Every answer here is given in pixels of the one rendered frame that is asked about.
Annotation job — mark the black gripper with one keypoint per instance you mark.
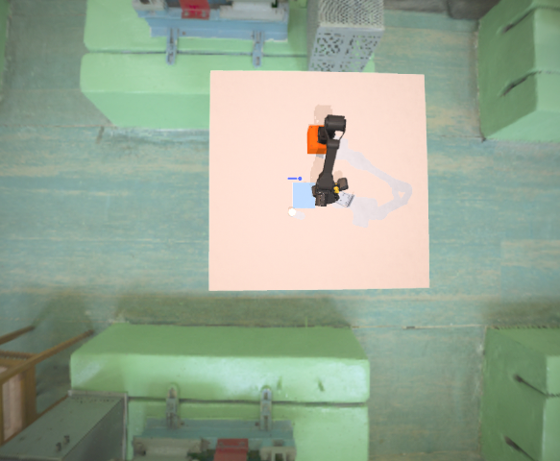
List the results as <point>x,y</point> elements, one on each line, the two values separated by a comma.
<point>342,184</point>

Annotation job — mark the grey dish rack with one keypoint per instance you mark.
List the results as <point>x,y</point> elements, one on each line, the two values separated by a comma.
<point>346,199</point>

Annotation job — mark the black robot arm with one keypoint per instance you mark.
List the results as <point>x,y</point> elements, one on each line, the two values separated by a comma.
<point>324,190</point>

